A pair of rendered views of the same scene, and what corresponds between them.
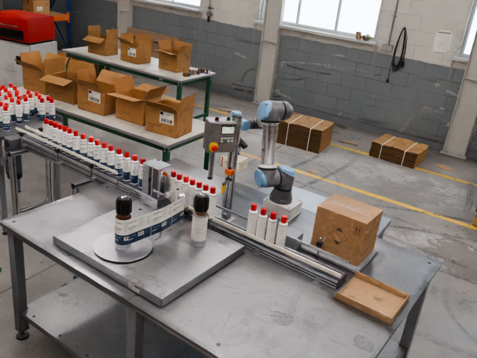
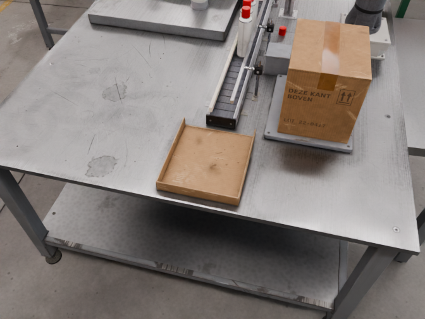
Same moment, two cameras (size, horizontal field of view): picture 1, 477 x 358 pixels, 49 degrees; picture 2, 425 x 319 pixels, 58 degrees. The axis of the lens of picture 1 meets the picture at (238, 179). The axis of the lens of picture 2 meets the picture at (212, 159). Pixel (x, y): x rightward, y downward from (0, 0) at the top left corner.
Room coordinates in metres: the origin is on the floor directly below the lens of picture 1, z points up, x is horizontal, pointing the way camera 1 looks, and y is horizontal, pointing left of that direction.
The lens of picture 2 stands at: (1.95, -1.53, 1.80)
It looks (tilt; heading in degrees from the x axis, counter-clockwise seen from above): 49 degrees down; 71
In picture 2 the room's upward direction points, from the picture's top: straight up
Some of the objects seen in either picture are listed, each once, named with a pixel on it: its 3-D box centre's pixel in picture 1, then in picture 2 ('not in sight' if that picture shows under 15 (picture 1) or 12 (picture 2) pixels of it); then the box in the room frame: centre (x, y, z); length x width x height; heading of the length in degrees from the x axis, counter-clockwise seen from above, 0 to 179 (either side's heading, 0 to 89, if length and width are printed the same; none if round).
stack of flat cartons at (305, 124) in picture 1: (305, 132); not in sight; (6.95, -0.85, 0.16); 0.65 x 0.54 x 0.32; 65
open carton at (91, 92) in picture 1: (99, 91); not in sight; (4.97, 1.46, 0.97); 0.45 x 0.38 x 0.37; 154
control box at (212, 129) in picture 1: (220, 135); not in sight; (2.89, 0.14, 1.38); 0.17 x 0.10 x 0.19; 112
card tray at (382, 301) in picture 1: (372, 295); (209, 157); (2.22, -0.74, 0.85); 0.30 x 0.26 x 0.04; 57
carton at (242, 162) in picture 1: (234, 162); not in sight; (3.47, 0.04, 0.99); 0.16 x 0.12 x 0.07; 61
